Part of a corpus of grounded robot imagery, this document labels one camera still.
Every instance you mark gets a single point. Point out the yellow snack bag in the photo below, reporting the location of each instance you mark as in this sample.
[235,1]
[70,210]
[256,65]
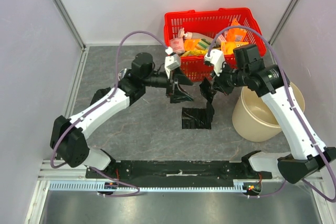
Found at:
[194,53]

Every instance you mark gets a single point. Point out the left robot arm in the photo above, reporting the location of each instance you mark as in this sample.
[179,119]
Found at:
[69,136]

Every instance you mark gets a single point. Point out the green yellow packet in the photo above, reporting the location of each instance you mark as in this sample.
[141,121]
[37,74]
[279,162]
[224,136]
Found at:
[202,44]

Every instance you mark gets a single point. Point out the beige trash bin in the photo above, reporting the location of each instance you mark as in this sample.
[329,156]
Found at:
[258,119]

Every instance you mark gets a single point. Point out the slotted cable duct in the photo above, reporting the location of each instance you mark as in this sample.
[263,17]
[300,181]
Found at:
[104,187]

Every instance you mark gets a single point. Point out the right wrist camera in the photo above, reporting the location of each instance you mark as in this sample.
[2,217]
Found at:
[215,58]

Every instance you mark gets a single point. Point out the masking tape roll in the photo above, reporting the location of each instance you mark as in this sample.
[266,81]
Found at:
[122,73]

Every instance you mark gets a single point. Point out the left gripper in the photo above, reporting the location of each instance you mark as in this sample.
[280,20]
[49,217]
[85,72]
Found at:
[177,94]

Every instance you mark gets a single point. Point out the pink small packet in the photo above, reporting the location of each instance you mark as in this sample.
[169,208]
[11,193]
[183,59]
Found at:
[221,38]

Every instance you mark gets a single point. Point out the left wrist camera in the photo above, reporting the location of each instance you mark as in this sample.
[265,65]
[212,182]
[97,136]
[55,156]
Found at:
[172,61]

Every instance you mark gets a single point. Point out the yellow snack box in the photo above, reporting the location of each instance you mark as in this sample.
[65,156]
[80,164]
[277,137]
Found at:
[227,47]

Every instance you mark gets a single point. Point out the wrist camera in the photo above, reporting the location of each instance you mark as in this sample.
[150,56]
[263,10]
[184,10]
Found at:
[172,61]
[215,58]

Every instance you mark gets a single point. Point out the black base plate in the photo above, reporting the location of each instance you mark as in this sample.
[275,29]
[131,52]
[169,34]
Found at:
[183,173]

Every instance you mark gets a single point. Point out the pink capped bottle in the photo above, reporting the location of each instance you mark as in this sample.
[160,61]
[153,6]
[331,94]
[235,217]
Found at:
[192,35]

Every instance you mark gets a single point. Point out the orange carton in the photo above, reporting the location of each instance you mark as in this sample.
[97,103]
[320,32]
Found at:
[236,34]

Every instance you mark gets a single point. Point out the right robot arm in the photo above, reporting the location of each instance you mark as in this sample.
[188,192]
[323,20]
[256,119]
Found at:
[308,154]

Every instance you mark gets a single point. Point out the red plastic basket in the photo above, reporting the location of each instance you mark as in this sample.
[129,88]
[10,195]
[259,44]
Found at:
[208,23]

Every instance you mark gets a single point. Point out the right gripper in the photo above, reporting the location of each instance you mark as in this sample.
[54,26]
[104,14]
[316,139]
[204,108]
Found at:
[217,82]

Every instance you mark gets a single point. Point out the pink pouch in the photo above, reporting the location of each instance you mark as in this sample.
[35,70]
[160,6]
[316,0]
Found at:
[177,44]

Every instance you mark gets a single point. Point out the orange snack pack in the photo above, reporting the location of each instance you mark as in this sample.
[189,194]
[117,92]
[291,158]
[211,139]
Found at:
[190,44]

